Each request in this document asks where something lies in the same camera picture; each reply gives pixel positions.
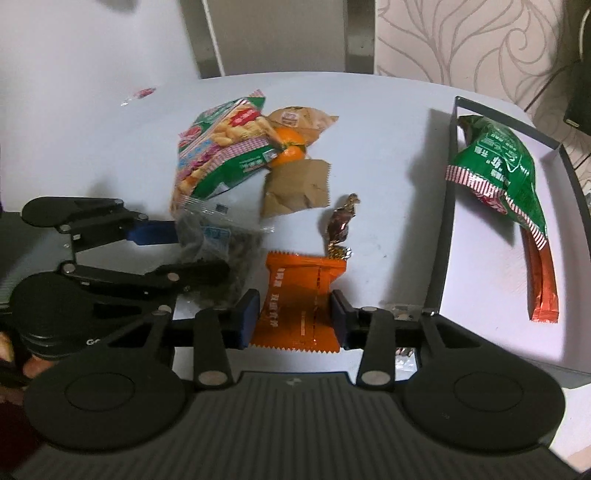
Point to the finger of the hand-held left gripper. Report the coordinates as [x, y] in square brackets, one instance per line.
[194, 273]
[154, 232]

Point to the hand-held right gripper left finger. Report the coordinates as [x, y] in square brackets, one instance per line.
[250, 318]

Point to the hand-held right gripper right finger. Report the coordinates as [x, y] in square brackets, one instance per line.
[339, 318]

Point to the clear packet of dark snacks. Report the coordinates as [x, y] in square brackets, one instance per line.
[233, 247]

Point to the orange snack packet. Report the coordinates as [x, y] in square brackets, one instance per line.
[295, 300]

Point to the green cracker bag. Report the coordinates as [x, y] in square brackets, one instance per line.
[217, 138]

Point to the brown paper snack packet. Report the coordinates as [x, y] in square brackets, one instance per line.
[295, 189]

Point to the white box with dark rim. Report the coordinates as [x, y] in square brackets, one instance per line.
[485, 258]

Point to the person's left hand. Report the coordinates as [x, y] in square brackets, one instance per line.
[5, 348]

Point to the silver foil wrapper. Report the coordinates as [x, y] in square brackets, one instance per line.
[405, 359]

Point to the brown foil candy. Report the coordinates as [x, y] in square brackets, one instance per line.
[339, 224]

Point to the person's red clothing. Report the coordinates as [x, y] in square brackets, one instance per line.
[14, 431]

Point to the small red wrapper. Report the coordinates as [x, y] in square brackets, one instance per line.
[144, 93]

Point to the tangerine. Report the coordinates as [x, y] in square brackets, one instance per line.
[288, 144]

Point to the tan pastry packet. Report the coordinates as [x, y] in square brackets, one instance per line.
[304, 119]

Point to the orange-red snack packet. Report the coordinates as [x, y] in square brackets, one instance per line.
[545, 286]

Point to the green striped-edge snack bag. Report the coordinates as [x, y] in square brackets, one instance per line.
[508, 170]

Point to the metal chair frame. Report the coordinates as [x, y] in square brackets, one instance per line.
[360, 37]

